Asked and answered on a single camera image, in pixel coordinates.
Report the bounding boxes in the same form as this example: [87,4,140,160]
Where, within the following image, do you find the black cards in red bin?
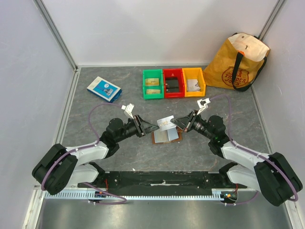
[165,77,180,93]

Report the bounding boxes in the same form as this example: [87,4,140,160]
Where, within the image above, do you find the gold card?
[145,78,160,86]
[146,89,161,94]

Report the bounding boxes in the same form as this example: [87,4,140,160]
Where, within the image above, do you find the blue and white box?
[87,76,122,103]

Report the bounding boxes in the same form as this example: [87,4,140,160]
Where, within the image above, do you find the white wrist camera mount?
[121,103,134,119]
[196,98,211,115]

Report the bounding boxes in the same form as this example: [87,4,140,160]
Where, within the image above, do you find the yellow Trader Joe's tote bag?
[203,33,270,92]

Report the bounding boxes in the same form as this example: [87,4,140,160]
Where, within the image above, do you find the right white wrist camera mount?
[196,98,211,115]

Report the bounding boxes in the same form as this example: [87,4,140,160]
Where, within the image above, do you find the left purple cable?
[41,102,128,206]

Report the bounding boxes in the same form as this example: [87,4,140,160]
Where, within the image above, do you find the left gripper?
[116,114,159,142]

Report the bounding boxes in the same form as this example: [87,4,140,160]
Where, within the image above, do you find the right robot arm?
[171,110,303,207]

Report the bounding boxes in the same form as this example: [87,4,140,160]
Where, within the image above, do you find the slotted cable duct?
[44,189,227,201]

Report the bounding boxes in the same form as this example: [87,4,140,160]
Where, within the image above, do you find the yellow plastic bin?
[182,67,206,97]

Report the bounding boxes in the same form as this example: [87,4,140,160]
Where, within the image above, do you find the green plastic bin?
[142,69,164,100]

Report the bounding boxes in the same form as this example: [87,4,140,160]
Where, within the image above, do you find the gold card lower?
[146,89,161,94]

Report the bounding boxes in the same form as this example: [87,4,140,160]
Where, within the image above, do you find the silver card in yellow bin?
[186,79,201,92]

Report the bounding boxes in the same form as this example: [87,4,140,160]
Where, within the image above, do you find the silver VIP card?
[157,115,176,131]

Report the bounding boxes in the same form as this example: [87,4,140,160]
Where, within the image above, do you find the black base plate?
[91,171,237,196]

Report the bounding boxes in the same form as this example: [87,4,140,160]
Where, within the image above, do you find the brown leather card holder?
[152,127,183,144]

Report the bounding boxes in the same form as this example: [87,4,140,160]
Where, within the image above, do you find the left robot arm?
[32,115,159,195]

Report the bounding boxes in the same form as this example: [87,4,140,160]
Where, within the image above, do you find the gold card upper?
[145,78,160,86]

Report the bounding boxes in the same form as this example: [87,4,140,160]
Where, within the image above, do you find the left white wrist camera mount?
[121,103,134,119]

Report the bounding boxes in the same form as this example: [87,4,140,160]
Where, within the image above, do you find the red plastic bin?
[163,68,185,99]

